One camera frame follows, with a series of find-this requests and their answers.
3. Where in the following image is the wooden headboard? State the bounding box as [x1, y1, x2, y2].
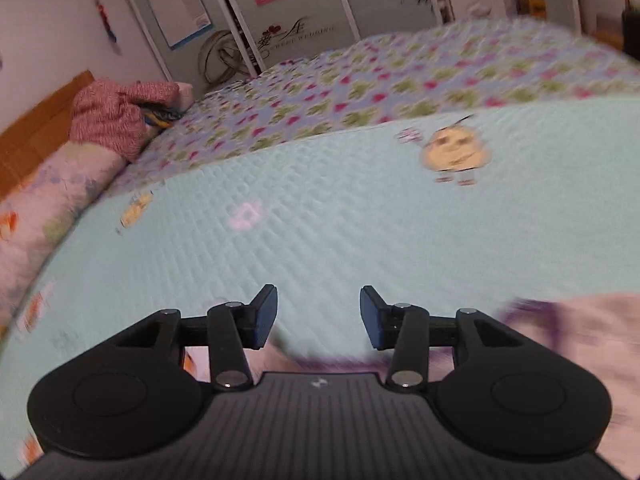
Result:
[0, 71, 96, 201]

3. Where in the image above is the pink floral garment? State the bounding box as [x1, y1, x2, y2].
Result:
[70, 78, 193, 163]

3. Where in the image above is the floral pillow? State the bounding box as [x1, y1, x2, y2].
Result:
[0, 142, 126, 311]

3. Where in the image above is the red tassel ornament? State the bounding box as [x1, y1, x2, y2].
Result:
[75, 0, 123, 56]

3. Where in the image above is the white sliding door wardrobe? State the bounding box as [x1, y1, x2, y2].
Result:
[110, 0, 451, 91]

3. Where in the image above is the striped colourful cloth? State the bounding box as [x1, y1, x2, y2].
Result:
[140, 104, 182, 128]

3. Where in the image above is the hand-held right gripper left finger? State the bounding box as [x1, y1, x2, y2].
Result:
[116, 284, 278, 392]

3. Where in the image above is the black chair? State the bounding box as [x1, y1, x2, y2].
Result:
[620, 7, 640, 58]

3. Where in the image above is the blue-bordered poster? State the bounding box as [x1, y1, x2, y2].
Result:
[143, 0, 215, 50]

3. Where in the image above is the white floor fan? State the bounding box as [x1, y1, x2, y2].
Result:
[200, 30, 261, 86]

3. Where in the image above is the pink printed pajama top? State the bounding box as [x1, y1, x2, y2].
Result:
[182, 294, 640, 466]

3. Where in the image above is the green quilted bee bedspread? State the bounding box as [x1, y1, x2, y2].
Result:
[0, 15, 640, 480]

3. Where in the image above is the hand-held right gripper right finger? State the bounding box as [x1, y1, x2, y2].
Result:
[360, 285, 522, 393]

